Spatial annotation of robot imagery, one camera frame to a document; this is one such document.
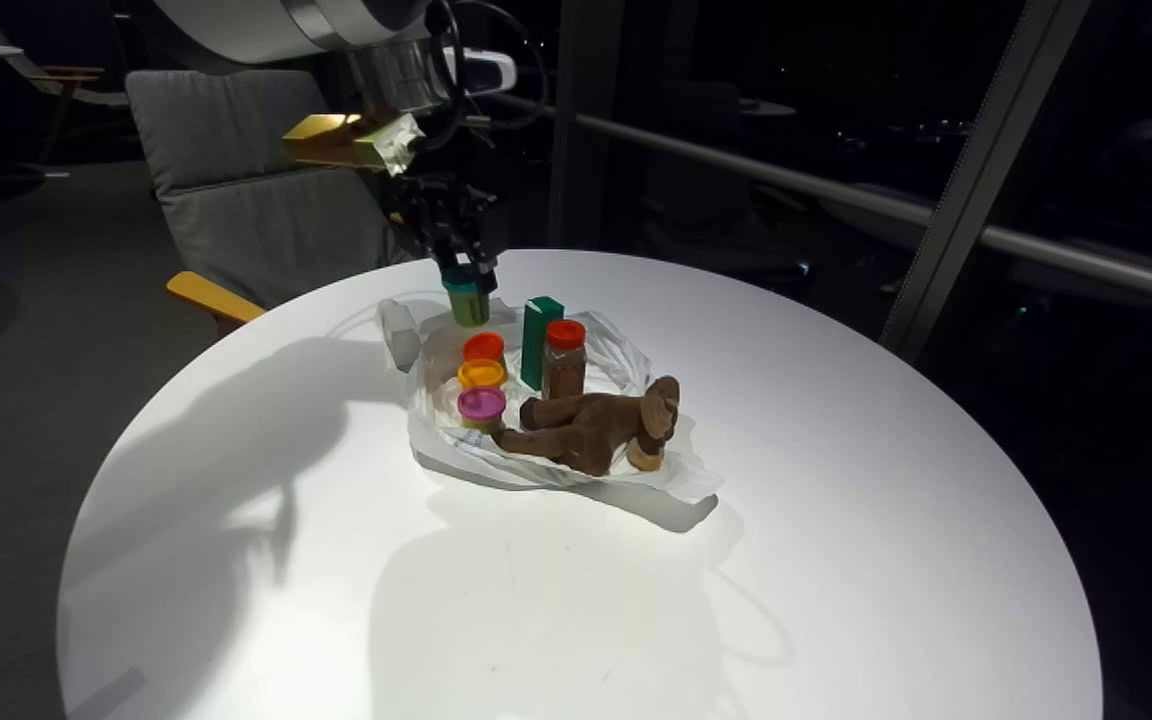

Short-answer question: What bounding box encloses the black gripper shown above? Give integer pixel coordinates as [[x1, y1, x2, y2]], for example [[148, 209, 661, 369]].
[[382, 145, 502, 296]]

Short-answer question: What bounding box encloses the teal lid dough cup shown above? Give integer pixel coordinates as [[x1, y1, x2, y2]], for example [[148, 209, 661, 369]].
[[450, 275, 494, 328]]

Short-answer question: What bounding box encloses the green rectangular box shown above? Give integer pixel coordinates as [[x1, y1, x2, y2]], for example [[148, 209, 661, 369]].
[[522, 296, 565, 392]]

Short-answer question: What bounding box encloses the yellow lid dough cup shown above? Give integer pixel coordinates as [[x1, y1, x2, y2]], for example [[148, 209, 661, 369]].
[[458, 358, 509, 392]]

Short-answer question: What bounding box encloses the brown jar red lid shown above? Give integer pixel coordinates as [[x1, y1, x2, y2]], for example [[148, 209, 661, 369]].
[[545, 318, 585, 400]]

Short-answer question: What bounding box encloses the purple lid dough cup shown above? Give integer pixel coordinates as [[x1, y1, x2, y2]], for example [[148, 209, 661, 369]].
[[458, 388, 509, 427]]

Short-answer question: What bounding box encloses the white plastic bag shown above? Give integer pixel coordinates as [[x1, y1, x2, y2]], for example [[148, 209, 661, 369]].
[[382, 300, 722, 532]]

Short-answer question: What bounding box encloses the brown plush toy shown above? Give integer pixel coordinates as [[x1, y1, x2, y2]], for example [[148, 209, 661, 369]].
[[494, 375, 681, 476]]

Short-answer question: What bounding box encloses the orange lid dough cup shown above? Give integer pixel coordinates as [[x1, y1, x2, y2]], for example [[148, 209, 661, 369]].
[[461, 332, 503, 358]]

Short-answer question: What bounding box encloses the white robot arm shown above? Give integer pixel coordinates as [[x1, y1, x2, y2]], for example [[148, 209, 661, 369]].
[[153, 0, 522, 296]]

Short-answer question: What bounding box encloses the grey armchair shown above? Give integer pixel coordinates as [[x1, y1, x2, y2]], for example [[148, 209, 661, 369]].
[[126, 67, 402, 308]]

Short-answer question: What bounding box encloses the metal window railing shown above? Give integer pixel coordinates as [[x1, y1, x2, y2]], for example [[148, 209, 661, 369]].
[[509, 93, 1152, 315]]

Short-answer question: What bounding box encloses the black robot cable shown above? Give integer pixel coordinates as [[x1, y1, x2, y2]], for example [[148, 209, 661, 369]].
[[428, 0, 556, 134]]

